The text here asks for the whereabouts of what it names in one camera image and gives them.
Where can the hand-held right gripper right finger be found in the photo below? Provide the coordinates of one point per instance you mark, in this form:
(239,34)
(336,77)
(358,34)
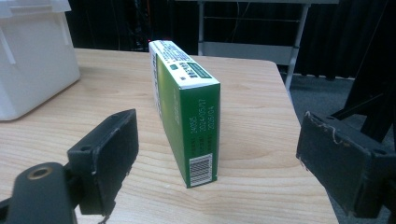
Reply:
(342,161)

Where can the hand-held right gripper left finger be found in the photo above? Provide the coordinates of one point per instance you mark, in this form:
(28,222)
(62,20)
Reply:
(106,155)

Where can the green and white carton box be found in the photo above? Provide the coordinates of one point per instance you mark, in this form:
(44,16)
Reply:
(199,124)

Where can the white plastic storage bin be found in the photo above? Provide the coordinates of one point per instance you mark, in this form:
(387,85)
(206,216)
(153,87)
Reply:
(34,62)

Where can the black tripod stand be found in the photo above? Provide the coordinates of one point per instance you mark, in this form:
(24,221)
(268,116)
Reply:
(373,93)

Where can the black curtain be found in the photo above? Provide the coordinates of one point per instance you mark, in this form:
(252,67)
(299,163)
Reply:
(327,37)

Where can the white metal desk frame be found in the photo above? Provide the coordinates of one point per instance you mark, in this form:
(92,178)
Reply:
(249,51)

